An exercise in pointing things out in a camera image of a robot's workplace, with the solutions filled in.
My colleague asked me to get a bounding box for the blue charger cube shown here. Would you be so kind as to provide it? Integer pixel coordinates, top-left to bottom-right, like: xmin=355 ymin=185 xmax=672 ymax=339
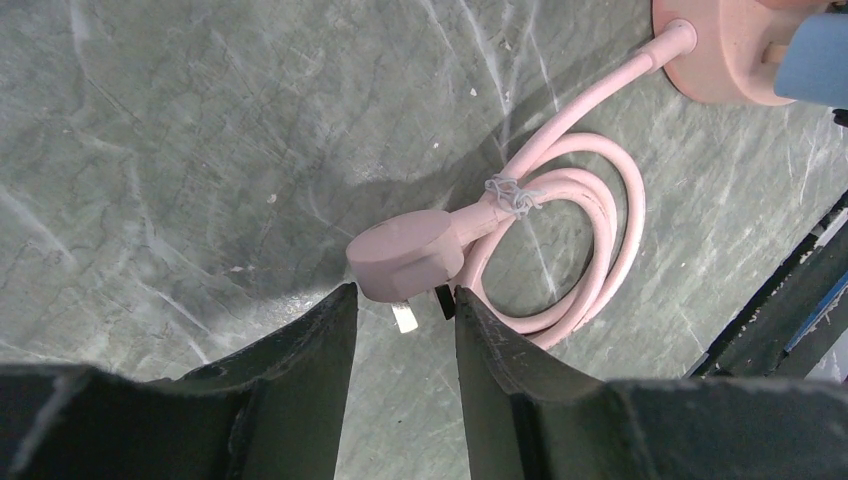
xmin=774 ymin=13 xmax=847 ymax=109

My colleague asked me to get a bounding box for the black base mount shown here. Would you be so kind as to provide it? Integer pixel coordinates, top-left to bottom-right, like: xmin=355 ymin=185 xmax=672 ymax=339
xmin=686 ymin=195 xmax=847 ymax=377

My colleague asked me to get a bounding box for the pink cable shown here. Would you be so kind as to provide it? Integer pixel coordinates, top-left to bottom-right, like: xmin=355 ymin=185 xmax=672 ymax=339
xmin=345 ymin=18 xmax=699 ymax=352

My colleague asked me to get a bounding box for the round pink socket hub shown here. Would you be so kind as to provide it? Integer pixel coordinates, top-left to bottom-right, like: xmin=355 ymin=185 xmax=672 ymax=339
xmin=645 ymin=1 xmax=833 ymax=106

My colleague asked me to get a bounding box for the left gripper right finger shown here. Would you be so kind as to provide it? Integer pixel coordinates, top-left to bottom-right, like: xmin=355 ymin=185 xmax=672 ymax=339
xmin=455 ymin=287 xmax=847 ymax=479

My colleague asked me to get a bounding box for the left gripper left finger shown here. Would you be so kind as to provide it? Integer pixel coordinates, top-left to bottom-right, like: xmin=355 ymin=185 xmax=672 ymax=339
xmin=1 ymin=283 xmax=358 ymax=479

